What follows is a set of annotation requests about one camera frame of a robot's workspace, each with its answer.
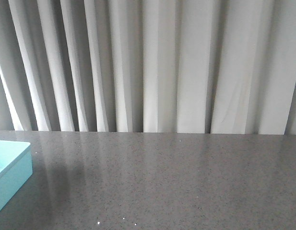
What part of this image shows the light blue box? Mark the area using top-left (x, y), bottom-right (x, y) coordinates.
top-left (0, 140), bottom-right (33, 211)

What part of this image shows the white pleated curtain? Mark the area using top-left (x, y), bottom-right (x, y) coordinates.
top-left (0, 0), bottom-right (296, 135)

